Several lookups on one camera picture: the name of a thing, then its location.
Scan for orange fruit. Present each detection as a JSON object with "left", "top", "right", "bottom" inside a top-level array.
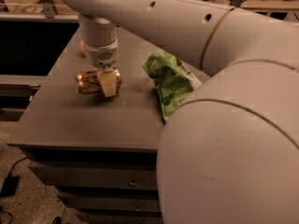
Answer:
[{"left": 79, "top": 40, "right": 85, "bottom": 55}]

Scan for orange LaCroix soda can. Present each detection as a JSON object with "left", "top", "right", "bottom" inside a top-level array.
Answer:
[{"left": 75, "top": 68, "right": 121, "bottom": 94}]

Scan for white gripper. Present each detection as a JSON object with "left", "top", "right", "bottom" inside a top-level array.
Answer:
[{"left": 83, "top": 39, "right": 119, "bottom": 98}]

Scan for grey drawer cabinet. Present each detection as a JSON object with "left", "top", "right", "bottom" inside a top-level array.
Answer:
[{"left": 8, "top": 29, "right": 164, "bottom": 224}]

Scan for black power adapter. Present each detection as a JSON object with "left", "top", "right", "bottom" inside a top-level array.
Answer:
[{"left": 0, "top": 175, "right": 20, "bottom": 197}]

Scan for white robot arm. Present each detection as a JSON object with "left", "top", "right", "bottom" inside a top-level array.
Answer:
[{"left": 63, "top": 0, "right": 299, "bottom": 224}]

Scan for metal railing frame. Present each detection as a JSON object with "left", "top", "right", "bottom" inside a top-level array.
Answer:
[{"left": 0, "top": 0, "right": 299, "bottom": 23}]

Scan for black floor cable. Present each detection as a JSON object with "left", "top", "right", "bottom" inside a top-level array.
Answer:
[{"left": 7, "top": 156, "right": 29, "bottom": 178}]

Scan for green snack bag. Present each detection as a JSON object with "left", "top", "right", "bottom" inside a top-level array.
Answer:
[{"left": 143, "top": 50, "right": 202, "bottom": 122}]

